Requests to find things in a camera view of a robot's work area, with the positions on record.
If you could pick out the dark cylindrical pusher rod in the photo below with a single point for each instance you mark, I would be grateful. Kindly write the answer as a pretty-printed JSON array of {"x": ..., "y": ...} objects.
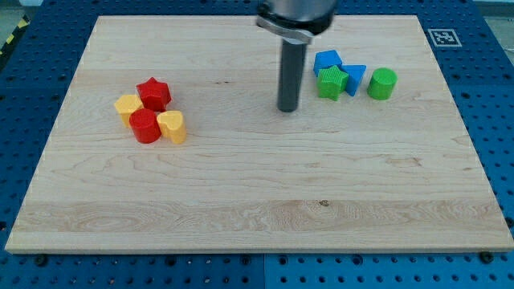
[{"x": 290, "y": 75}]

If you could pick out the green cylinder block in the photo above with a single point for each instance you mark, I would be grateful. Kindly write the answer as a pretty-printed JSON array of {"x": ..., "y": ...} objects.
[{"x": 382, "y": 83}]

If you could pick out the green star block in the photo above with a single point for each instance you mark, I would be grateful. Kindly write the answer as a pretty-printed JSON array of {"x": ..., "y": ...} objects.
[{"x": 331, "y": 82}]

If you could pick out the blue cube block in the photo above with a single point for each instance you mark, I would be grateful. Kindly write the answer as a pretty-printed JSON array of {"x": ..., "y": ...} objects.
[{"x": 326, "y": 59}]

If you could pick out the red cylinder block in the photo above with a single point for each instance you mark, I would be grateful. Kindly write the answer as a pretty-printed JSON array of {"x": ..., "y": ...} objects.
[{"x": 144, "y": 125}]

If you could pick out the white fiducial marker tag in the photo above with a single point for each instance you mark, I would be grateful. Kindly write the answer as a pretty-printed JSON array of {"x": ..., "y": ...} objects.
[{"x": 443, "y": 37}]

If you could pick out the wooden board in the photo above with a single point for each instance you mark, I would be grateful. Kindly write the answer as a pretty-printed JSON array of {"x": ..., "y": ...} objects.
[{"x": 356, "y": 175}]

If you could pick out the blue triangle block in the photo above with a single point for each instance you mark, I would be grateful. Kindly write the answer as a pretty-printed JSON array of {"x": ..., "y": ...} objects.
[{"x": 356, "y": 73}]

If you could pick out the yellow hexagon block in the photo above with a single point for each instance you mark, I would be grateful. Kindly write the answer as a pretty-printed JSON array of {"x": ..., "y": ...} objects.
[{"x": 126, "y": 105}]

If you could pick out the yellow heart block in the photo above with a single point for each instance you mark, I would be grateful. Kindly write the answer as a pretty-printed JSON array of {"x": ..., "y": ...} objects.
[{"x": 172, "y": 125}]

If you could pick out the red star block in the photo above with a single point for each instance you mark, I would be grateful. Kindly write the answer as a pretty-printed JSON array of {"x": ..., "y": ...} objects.
[{"x": 155, "y": 95}]

